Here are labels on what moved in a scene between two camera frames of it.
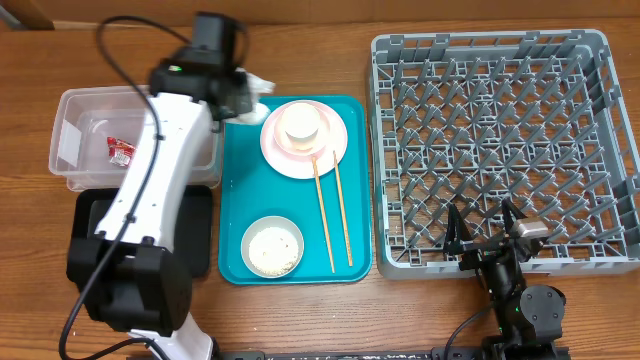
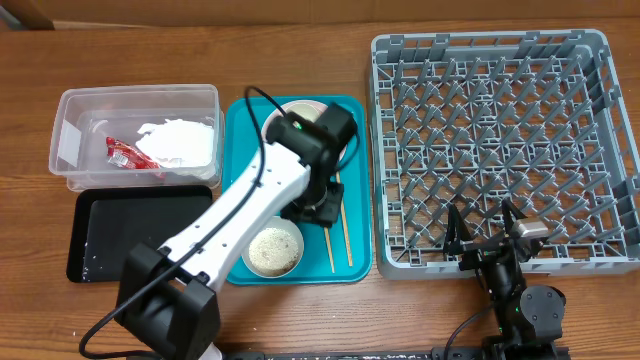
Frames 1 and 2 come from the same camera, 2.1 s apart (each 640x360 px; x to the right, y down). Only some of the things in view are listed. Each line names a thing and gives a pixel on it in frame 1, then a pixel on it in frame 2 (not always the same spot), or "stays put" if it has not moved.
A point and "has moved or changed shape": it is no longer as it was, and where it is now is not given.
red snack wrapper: x=120 y=152 stays put
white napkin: x=256 y=86 has moved or changed shape
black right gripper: x=458 y=240 stays put
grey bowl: x=271 y=246 stays put
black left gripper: x=243 y=102 -> x=327 y=213
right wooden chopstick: x=343 y=209 stays put
